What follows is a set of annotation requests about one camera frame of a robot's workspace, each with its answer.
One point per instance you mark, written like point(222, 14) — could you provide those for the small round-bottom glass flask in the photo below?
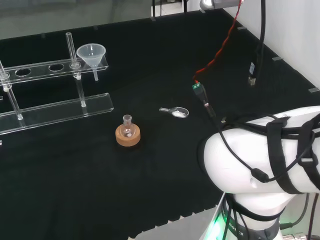
point(127, 120)

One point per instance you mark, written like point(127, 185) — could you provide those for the green terminal plug adapter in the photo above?
point(201, 93)

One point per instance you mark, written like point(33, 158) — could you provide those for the black cloth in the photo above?
point(150, 175)

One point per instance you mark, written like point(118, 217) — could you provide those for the clear plastic funnel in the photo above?
point(91, 56)

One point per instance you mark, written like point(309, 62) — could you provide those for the clear acrylic funnel stand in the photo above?
point(62, 110)

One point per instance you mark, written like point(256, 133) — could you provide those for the grey metal camera housing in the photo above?
point(220, 3)

